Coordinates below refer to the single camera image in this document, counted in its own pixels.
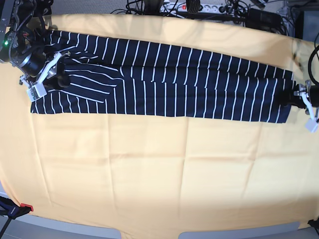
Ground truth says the black power adapter brick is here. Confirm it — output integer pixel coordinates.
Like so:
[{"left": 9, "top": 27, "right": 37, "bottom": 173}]
[{"left": 245, "top": 8, "right": 282, "bottom": 29}]

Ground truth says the yellow table cloth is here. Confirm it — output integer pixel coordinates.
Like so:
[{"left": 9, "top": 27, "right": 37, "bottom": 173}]
[{"left": 0, "top": 12, "right": 319, "bottom": 239}]

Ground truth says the white power strip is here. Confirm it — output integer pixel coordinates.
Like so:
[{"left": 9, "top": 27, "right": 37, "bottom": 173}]
[{"left": 159, "top": 2, "right": 232, "bottom": 14}]

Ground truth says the black clamp right corner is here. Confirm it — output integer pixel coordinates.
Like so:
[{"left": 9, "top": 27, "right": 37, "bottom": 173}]
[{"left": 308, "top": 219, "right": 319, "bottom": 230}]

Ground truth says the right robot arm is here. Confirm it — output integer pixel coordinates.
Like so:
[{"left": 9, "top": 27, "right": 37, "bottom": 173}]
[{"left": 0, "top": 0, "right": 70, "bottom": 90}]

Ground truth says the navy white striped T-shirt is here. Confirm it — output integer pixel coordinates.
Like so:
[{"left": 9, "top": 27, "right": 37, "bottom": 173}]
[{"left": 30, "top": 31, "right": 296, "bottom": 123}]

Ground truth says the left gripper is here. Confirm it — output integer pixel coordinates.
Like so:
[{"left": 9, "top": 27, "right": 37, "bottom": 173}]
[{"left": 278, "top": 84, "right": 319, "bottom": 109}]

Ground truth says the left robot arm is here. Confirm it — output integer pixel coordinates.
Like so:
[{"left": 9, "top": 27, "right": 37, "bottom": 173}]
[{"left": 278, "top": 43, "right": 319, "bottom": 114}]

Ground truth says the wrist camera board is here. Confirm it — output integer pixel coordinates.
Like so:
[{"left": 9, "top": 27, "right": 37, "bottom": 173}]
[
  {"left": 26, "top": 83, "right": 47, "bottom": 102},
  {"left": 305, "top": 119, "right": 319, "bottom": 133}
]

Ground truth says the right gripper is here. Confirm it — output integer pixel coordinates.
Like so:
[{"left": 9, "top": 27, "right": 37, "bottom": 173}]
[{"left": 18, "top": 53, "right": 70, "bottom": 89}]

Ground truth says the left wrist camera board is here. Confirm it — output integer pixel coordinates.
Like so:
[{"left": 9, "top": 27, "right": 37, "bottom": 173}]
[{"left": 305, "top": 119, "right": 319, "bottom": 133}]

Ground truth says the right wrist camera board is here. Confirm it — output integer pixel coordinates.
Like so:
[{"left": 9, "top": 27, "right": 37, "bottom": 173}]
[{"left": 26, "top": 83, "right": 47, "bottom": 102}]

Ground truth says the blue black bar clamp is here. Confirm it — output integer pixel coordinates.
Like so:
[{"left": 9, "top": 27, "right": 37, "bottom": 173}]
[{"left": 0, "top": 196, "right": 33, "bottom": 238}]

